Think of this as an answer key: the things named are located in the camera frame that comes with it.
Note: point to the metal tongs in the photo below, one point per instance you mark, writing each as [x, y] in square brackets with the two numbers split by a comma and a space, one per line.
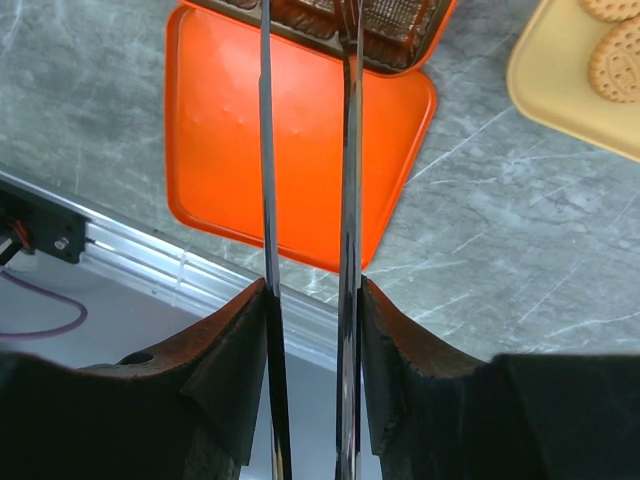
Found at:
[348, 392]

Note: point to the round beige biscuit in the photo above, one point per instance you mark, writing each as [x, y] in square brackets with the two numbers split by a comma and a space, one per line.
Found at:
[611, 11]
[613, 69]

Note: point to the orange tin lid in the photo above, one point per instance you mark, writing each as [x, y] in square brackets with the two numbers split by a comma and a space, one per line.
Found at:
[212, 138]

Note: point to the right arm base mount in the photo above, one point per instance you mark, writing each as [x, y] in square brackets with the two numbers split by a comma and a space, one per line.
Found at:
[30, 223]

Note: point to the yellow cookie tray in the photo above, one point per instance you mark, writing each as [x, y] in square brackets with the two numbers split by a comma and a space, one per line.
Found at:
[547, 79]

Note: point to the orange cookie tin box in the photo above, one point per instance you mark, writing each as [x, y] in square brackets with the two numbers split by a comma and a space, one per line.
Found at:
[399, 36]

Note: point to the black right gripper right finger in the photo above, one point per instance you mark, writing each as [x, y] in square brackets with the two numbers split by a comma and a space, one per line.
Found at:
[436, 412]

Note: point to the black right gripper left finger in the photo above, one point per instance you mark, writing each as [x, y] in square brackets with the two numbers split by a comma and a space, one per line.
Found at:
[184, 408]

